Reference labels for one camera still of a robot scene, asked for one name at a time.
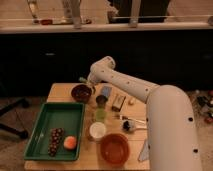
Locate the orange peach toy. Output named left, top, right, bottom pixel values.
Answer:
left=64, top=136, right=77, bottom=150

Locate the silver utensil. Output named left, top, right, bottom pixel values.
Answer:
left=118, top=115, right=146, bottom=124

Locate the dark corn cob toy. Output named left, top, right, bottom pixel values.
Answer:
left=48, top=128, right=64, bottom=157

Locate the black white brush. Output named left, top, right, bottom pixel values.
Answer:
left=122, top=120, right=147, bottom=132

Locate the brown box toy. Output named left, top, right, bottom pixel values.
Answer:
left=112, top=94, right=126, bottom=112

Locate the dark purple bowl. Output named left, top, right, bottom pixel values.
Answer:
left=71, top=84, right=92, bottom=103

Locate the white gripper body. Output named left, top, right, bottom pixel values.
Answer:
left=79, top=77, right=96, bottom=94

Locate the red dish on counter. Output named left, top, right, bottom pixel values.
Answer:
left=40, top=19, right=53, bottom=25

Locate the small cream toy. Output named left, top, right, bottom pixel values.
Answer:
left=128, top=97, right=136, bottom=105

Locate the white cup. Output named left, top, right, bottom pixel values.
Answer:
left=89, top=122, right=107, bottom=141

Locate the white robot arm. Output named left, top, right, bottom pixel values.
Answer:
left=86, top=56, right=202, bottom=171

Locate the orange bowl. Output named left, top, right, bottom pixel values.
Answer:
left=100, top=133, right=130, bottom=167

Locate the black office chair base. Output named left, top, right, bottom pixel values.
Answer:
left=0, top=96, right=31, bottom=140

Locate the blue sponge block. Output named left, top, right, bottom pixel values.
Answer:
left=101, top=86, right=112, bottom=98

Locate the dark cabinet counter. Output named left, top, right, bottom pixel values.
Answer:
left=0, top=21, right=213, bottom=98

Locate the green plastic tray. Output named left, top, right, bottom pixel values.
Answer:
left=24, top=102, right=85, bottom=161

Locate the grey triangular tool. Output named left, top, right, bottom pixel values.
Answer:
left=138, top=139, right=149, bottom=162

